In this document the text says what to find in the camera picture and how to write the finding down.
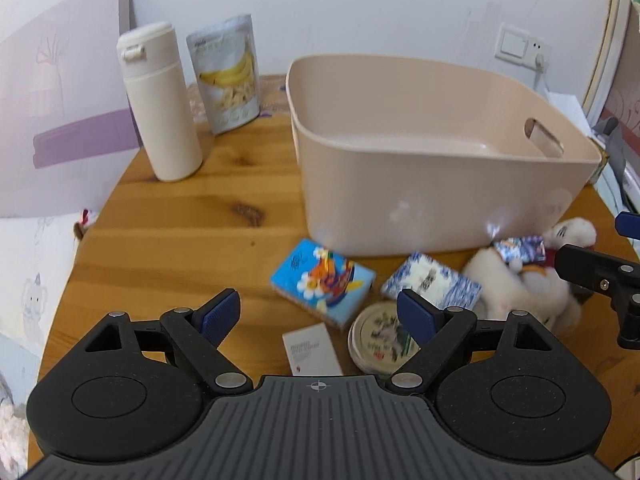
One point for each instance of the pink purple headboard panel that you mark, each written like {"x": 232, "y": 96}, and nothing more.
{"x": 67, "y": 132}

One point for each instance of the cream thermos bottle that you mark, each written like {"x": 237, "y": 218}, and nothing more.
{"x": 156, "y": 90}

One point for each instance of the beige plastic storage bin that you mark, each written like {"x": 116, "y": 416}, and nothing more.
{"x": 403, "y": 155}

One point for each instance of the white paper sheet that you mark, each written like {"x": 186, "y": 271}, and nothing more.
{"x": 569, "y": 106}

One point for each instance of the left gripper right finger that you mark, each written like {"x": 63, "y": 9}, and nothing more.
{"x": 507, "y": 389}

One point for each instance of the white device with grey strap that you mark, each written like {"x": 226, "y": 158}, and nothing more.
{"x": 620, "y": 155}

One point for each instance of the gold tissue box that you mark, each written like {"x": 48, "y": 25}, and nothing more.
{"x": 603, "y": 162}

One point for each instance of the blue cartoon card box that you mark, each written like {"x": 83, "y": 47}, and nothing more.
{"x": 326, "y": 284}

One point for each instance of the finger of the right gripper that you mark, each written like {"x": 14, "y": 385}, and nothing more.
{"x": 612, "y": 277}
{"x": 627, "y": 224}

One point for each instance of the white plush toy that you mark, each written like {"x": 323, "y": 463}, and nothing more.
{"x": 537, "y": 290}

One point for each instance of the white wall switch socket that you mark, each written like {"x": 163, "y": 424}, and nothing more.
{"x": 520, "y": 48}

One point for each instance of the round metal tin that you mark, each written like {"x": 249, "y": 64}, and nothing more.
{"x": 377, "y": 343}

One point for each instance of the white red plush roll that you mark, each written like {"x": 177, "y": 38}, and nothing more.
{"x": 577, "y": 231}

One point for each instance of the banana chips pouch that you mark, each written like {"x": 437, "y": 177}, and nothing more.
{"x": 223, "y": 57}

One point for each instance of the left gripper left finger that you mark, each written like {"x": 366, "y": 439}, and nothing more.
{"x": 129, "y": 389}

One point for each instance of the white red-dot small box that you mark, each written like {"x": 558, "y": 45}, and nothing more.
{"x": 311, "y": 353}

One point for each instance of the purple cartoon small box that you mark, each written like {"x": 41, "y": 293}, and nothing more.
{"x": 525, "y": 249}

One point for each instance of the blue white porcelain-pattern box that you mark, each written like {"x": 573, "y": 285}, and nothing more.
{"x": 439, "y": 284}

